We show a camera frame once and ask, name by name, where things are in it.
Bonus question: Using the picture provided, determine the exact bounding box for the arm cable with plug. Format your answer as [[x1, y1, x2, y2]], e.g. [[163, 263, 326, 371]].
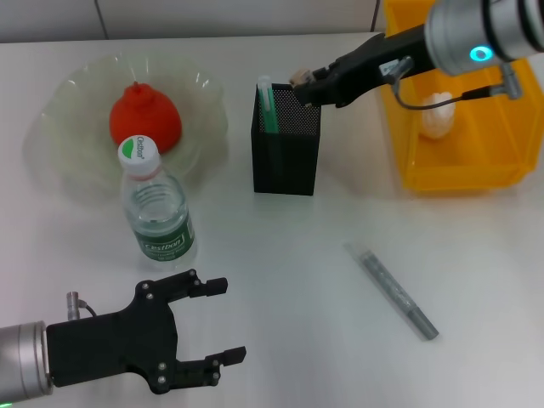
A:
[[380, 57, 522, 111], [65, 291, 98, 322]]

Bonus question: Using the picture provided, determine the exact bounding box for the green pen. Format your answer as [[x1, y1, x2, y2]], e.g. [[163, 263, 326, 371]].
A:
[[257, 75, 280, 135]]

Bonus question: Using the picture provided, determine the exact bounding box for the right arm cable with plug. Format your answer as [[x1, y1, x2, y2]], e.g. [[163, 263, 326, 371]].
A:
[[380, 57, 522, 111]]

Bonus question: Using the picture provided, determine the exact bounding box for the black mesh pen holder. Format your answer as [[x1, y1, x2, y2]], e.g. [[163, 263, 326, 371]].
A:
[[250, 82, 323, 196]]

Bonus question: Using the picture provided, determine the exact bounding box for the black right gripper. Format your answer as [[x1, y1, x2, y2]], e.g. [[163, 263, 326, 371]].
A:
[[292, 23, 434, 107]]

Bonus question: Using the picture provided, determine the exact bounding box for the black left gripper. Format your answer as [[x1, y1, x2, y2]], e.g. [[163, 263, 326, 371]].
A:
[[45, 268, 247, 394]]

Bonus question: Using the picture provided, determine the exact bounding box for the white paper ball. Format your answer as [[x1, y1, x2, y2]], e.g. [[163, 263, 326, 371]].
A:
[[420, 91, 456, 139]]

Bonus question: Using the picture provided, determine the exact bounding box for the grey marker pen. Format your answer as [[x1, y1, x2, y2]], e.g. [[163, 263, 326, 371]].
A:
[[343, 241, 439, 341]]

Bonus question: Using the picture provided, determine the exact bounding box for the yellow plastic bin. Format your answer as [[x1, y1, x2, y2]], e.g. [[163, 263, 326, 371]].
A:
[[377, 0, 544, 196]]

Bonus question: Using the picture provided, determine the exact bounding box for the pale green glass fruit plate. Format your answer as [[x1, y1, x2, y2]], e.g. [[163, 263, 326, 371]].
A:
[[23, 53, 230, 201]]

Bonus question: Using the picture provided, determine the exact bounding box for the left arm cable with plug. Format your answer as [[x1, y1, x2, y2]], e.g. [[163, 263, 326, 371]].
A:
[[65, 291, 98, 322]]

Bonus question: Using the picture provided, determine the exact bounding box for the clear green-label water bottle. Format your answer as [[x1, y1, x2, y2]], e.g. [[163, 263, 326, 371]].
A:
[[117, 134, 199, 273]]

